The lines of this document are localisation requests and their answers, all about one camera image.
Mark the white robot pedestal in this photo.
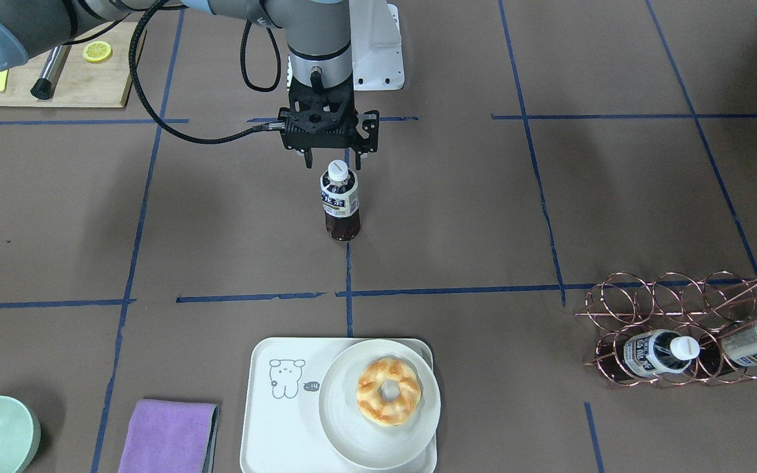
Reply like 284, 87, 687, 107
287, 1, 405, 91

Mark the cream serving tray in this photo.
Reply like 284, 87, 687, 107
239, 336, 441, 472

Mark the metal muddler black tip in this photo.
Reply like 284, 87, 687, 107
30, 44, 71, 100

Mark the black braided cable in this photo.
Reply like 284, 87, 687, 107
127, 0, 287, 145

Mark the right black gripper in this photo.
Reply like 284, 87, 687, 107
279, 96, 380, 169

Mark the lemon slice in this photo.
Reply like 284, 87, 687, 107
81, 40, 113, 64

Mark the front tea bottle in rack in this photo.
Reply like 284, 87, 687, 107
597, 329, 700, 384

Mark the yellow plastic knife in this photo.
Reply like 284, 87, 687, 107
0, 71, 9, 93

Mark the wooden cutting board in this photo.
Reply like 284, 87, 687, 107
0, 22, 136, 108

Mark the glazed donut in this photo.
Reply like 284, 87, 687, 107
356, 357, 423, 427

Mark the tea bottle white cap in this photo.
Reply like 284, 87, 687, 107
321, 159, 362, 242

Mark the purple folded cloth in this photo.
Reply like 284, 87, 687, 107
118, 399, 220, 472

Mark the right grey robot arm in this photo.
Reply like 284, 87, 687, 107
0, 1, 380, 167

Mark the copper wire bottle rack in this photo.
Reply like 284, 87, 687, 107
579, 271, 757, 388

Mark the cream round plate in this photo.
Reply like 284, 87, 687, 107
319, 339, 441, 470

